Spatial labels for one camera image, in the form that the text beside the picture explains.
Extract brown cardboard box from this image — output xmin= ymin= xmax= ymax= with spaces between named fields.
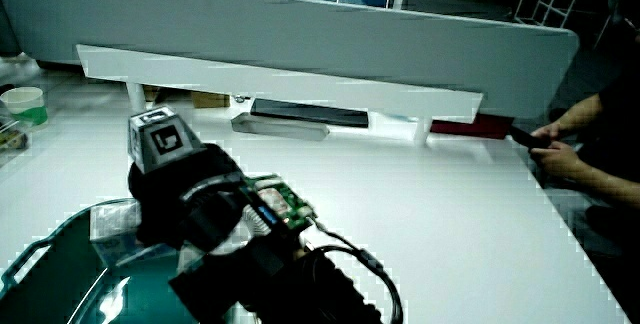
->
xmin=191 ymin=90 xmax=232 ymax=110

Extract black phone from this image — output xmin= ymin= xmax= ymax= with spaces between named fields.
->
xmin=509 ymin=124 xmax=552 ymax=151

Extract white desk shelf riser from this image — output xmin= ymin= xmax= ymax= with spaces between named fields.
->
xmin=75 ymin=43 xmax=485 ymax=147

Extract black glove cable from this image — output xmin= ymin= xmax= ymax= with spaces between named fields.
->
xmin=303 ymin=216 xmax=405 ymax=324

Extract red box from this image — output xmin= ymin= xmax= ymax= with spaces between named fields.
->
xmin=430 ymin=112 xmax=516 ymax=141

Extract person's right hand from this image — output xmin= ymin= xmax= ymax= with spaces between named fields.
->
xmin=126 ymin=105 xmax=319 ymax=265

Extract cluttered small items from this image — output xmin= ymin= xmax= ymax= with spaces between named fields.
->
xmin=0 ymin=113 xmax=30 ymax=154

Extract dark green plate tray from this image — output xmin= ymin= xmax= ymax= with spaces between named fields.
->
xmin=0 ymin=197 xmax=261 ymax=324

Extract person's right forearm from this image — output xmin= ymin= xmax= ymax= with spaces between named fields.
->
xmin=168 ymin=236 xmax=385 ymax=324

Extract white and green cup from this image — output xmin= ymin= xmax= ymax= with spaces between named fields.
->
xmin=0 ymin=86 xmax=50 ymax=128

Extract black keyboard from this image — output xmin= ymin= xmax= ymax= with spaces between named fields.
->
xmin=249 ymin=97 xmax=370 ymax=129

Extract clear plastic packet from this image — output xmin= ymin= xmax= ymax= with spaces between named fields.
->
xmin=89 ymin=200 xmax=187 ymax=268

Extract grey oblong case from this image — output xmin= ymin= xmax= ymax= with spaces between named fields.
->
xmin=230 ymin=111 xmax=332 ymax=143

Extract grey partition panel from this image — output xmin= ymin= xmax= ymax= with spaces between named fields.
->
xmin=0 ymin=0 xmax=581 ymax=121

